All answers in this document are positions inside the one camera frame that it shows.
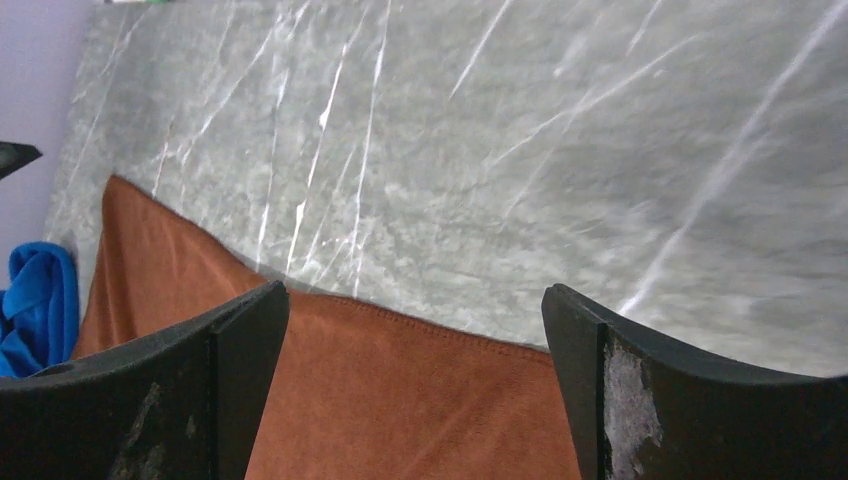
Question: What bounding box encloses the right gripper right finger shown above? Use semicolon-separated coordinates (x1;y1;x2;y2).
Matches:
541;284;847;479

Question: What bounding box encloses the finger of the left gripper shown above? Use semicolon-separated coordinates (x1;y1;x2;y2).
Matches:
0;141;43;180

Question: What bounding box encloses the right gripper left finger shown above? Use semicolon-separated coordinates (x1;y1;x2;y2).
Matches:
1;281;290;479

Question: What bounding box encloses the blue towel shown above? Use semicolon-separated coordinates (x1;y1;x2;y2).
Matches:
1;242;80;378

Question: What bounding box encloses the brown towel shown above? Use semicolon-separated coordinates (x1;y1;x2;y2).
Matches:
74;176;580;479

